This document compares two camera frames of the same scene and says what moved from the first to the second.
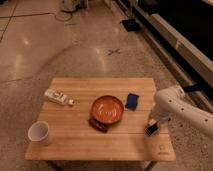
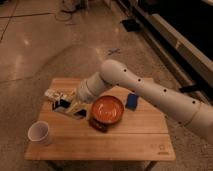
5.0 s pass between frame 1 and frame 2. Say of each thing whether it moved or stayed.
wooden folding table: stayed
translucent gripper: moved
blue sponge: stayed
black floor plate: stayed
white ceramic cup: stayed
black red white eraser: moved
